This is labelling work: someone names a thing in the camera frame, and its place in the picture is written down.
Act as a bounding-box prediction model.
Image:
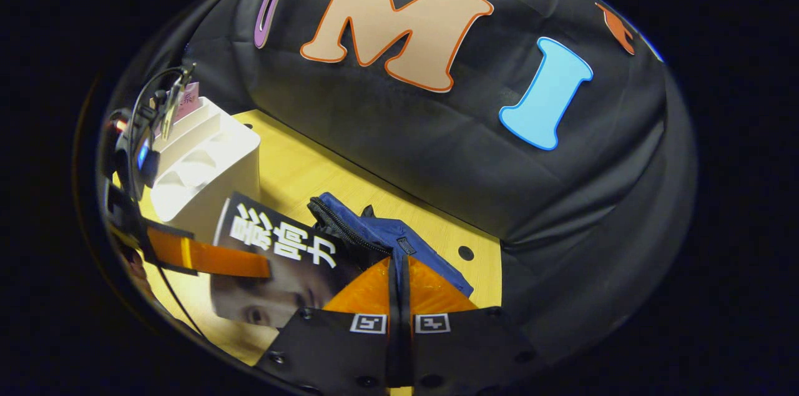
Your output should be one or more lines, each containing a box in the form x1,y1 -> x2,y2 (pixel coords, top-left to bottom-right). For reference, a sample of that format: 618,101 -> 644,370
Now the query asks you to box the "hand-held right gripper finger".
400,256 -> 541,392
256,257 -> 400,392

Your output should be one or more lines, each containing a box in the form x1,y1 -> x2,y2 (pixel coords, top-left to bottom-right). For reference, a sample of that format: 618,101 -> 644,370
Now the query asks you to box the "blue schoolbag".
307,192 -> 474,298

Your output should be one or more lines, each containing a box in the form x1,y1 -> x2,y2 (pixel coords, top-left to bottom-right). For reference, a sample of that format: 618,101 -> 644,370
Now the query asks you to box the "white plastic bookshelf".
150,96 -> 262,244

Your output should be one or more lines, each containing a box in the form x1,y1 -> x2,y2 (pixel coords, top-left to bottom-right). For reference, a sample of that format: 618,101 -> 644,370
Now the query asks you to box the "black portrait cover book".
209,192 -> 364,329

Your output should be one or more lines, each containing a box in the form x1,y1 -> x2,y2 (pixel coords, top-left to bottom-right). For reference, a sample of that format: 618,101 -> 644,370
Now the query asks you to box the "pink book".
174,82 -> 202,124

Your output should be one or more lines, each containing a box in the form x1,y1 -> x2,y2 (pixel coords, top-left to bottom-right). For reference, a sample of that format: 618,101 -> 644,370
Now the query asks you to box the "black backdrop cloth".
106,0 -> 697,359

